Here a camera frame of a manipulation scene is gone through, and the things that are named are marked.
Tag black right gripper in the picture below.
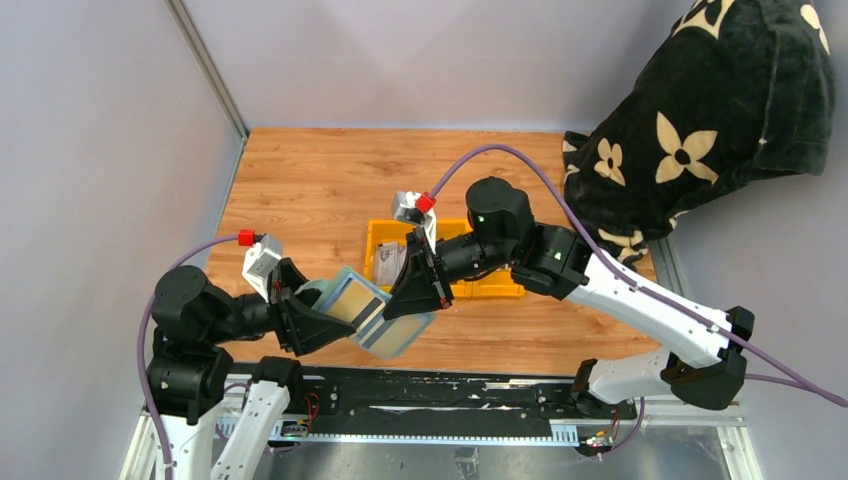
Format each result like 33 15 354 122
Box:
382 227 515 318

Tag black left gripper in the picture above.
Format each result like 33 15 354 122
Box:
206 254 357 351

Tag mint green leather card holder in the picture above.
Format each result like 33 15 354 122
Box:
308 266 436 360

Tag gold striped credit card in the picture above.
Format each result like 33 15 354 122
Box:
326 278 385 328

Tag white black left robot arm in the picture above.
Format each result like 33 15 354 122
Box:
144 258 354 479

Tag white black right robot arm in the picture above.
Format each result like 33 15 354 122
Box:
383 177 754 418

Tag silver cards in bin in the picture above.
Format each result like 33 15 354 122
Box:
374 241 406 287

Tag yellow middle plastic bin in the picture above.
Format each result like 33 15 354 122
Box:
436 218 473 300

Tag yellow left plastic bin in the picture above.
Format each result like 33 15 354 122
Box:
363 219 412 291

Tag black floral blanket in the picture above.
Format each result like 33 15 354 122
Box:
562 1 836 266

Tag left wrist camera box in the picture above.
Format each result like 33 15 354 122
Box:
242 234 283 303

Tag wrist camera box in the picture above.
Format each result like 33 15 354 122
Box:
391 191 437 251
242 234 283 303

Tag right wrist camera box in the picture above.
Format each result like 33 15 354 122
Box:
391 191 437 251

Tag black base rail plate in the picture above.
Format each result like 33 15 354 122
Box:
270 366 639 448

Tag aluminium frame post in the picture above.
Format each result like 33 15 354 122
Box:
164 0 250 144

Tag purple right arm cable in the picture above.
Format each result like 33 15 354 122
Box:
427 144 848 409

